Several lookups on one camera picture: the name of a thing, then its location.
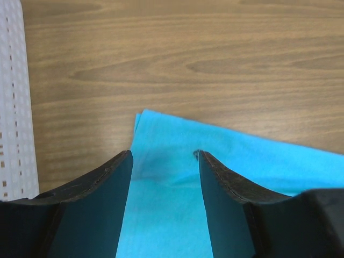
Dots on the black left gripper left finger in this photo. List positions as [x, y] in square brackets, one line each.
[87, 223]

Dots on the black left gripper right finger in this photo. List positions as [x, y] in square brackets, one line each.
[235, 227]

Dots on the turquoise blue t shirt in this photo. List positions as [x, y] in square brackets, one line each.
[165, 214]

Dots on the white perforated plastic basket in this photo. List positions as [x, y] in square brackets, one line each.
[19, 177]

